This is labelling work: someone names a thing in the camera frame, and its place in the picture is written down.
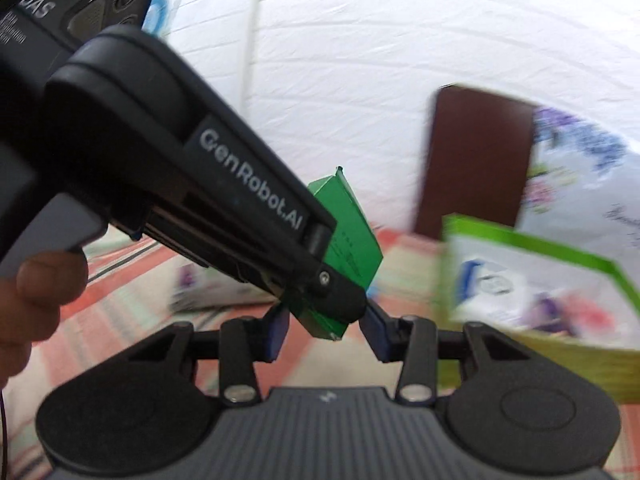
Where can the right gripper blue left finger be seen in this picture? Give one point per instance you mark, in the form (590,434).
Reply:
(275,324)

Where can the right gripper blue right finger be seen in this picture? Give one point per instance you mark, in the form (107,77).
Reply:
(381,333)

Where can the small green carton box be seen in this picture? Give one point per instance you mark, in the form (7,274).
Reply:
(348,269)

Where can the printed fabric pouch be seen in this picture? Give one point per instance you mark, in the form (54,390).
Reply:
(200,288)

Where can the red clear plastic packet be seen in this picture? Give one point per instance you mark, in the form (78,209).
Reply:
(573,315)

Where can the white blue HP box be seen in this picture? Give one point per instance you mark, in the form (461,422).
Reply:
(486,284)

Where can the person's left hand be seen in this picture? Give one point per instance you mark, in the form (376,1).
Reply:
(31,304)

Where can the plaid red green blanket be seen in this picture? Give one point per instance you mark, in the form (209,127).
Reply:
(129,297)

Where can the dark brown wooden headboard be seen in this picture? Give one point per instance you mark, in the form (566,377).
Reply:
(476,160)

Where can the green cardboard tray box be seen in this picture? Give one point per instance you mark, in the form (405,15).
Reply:
(544,266)

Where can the floral plastic bedding bag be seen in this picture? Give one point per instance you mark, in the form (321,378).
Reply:
(582,188)

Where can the blue round wall sticker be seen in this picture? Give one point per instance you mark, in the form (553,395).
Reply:
(158,18)

